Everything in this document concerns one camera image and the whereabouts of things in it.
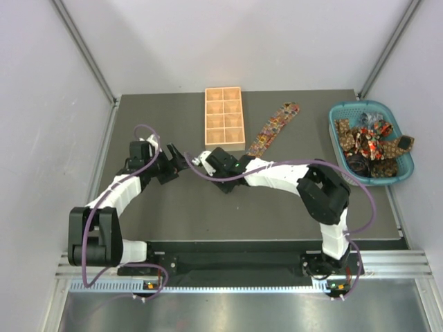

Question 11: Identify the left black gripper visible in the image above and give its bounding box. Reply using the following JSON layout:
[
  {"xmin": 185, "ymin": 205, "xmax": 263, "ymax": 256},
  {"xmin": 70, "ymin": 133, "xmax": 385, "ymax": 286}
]
[{"xmin": 145, "ymin": 142, "xmax": 193, "ymax": 184}]

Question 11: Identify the red floral tie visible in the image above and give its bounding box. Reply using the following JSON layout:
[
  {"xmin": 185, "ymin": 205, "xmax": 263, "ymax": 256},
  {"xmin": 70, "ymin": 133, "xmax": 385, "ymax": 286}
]
[{"xmin": 354, "ymin": 120, "xmax": 393, "ymax": 160}]

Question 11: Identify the grey slotted cable duct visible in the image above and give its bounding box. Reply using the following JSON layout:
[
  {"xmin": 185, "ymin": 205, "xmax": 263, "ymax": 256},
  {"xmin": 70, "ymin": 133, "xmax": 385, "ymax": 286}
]
[{"xmin": 69, "ymin": 276, "xmax": 350, "ymax": 294}]

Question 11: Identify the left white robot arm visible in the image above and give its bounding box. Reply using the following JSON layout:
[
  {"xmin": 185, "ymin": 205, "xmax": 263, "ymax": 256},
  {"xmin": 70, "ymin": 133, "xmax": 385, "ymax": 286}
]
[{"xmin": 68, "ymin": 135, "xmax": 188, "ymax": 275}]

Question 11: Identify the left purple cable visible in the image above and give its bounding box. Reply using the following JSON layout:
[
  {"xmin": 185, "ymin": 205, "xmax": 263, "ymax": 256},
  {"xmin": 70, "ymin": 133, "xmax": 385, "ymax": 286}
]
[{"xmin": 81, "ymin": 124, "xmax": 170, "ymax": 300}]

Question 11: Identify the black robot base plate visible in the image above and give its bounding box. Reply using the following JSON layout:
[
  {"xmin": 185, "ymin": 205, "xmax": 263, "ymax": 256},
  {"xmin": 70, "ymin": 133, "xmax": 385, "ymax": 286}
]
[{"xmin": 117, "ymin": 241, "xmax": 364, "ymax": 282}]

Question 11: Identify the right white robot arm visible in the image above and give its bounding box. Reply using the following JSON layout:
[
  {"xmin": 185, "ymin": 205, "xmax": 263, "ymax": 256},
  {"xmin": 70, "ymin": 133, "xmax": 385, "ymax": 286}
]
[{"xmin": 198, "ymin": 147, "xmax": 350, "ymax": 275}]

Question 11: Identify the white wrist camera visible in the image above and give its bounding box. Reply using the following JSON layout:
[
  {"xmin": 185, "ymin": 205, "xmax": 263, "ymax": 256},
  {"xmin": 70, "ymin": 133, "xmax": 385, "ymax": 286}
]
[
  {"xmin": 192, "ymin": 150, "xmax": 216, "ymax": 176},
  {"xmin": 145, "ymin": 134, "xmax": 161, "ymax": 156}
]

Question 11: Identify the dark rolled tie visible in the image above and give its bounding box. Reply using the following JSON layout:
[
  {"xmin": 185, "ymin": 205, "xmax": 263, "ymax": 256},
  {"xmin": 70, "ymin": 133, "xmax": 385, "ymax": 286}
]
[{"xmin": 345, "ymin": 154, "xmax": 371, "ymax": 178}]

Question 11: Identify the colourful banana print tie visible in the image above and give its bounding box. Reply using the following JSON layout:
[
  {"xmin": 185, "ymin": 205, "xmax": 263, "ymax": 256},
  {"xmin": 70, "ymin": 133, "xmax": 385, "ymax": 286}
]
[{"xmin": 246, "ymin": 102, "xmax": 300, "ymax": 158}]

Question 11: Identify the wooden eight-compartment box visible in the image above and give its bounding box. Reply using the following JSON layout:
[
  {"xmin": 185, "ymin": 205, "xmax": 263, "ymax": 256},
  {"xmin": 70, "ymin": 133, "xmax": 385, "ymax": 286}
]
[{"xmin": 204, "ymin": 86, "xmax": 246, "ymax": 151}]

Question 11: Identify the teal plastic basket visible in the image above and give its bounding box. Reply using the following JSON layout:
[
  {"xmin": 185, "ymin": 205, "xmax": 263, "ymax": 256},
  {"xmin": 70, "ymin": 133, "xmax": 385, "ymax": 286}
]
[{"xmin": 329, "ymin": 101, "xmax": 414, "ymax": 186}]

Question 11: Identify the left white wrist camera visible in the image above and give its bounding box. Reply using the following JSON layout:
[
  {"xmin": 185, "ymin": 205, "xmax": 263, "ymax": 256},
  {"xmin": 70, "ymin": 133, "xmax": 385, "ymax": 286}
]
[{"xmin": 145, "ymin": 134, "xmax": 161, "ymax": 156}]

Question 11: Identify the blue grey tie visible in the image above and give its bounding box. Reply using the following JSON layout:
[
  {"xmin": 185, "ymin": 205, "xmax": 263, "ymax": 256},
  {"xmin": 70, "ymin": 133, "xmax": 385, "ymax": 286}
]
[{"xmin": 358, "ymin": 112, "xmax": 383, "ymax": 128}]

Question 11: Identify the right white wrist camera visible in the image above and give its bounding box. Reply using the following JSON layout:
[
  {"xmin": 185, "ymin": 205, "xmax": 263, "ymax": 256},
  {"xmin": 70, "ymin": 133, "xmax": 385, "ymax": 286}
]
[{"xmin": 192, "ymin": 150, "xmax": 216, "ymax": 176}]

